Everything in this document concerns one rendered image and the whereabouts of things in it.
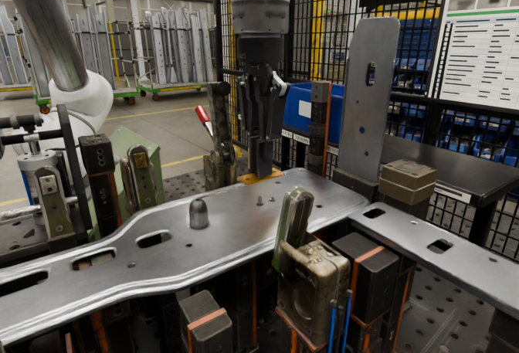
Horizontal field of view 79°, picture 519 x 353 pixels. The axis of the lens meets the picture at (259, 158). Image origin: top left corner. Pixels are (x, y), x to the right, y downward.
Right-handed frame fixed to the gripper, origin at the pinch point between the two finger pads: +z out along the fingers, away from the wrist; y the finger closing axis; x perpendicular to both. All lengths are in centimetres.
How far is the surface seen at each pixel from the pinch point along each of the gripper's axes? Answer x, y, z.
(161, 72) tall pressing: 214, -745, 50
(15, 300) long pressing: -38.3, 3.3, 9.7
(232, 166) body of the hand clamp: 1.4, -13.2, 6.7
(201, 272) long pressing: -17.4, 11.0, 10.1
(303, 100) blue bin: 35.6, -28.8, -2.5
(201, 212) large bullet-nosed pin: -12.9, 1.5, 6.8
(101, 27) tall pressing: 95, -728, -48
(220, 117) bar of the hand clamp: -0.1, -15.2, -4.2
